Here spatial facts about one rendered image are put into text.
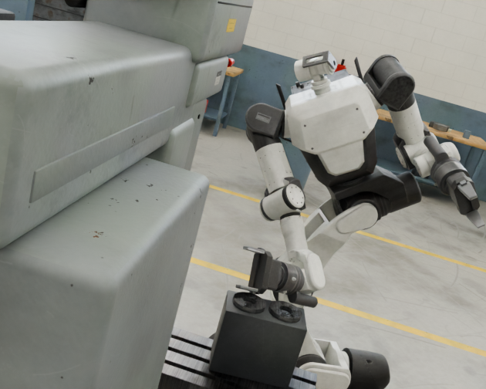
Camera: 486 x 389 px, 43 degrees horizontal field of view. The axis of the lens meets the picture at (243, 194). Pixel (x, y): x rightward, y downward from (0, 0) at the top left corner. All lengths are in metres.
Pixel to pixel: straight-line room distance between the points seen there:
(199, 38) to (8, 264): 0.67
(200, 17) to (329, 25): 7.75
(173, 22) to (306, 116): 0.75
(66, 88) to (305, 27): 8.31
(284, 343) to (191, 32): 0.84
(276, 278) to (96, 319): 1.07
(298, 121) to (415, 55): 7.16
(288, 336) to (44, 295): 1.01
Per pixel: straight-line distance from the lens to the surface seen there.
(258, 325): 1.63
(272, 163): 1.92
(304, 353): 2.29
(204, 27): 1.24
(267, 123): 1.94
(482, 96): 9.18
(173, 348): 1.76
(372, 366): 2.40
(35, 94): 0.66
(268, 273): 1.71
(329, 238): 2.06
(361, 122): 1.91
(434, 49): 9.03
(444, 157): 1.82
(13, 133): 0.66
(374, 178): 2.04
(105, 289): 0.70
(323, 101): 1.91
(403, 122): 2.05
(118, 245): 0.78
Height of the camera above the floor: 1.89
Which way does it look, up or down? 18 degrees down
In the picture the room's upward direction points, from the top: 15 degrees clockwise
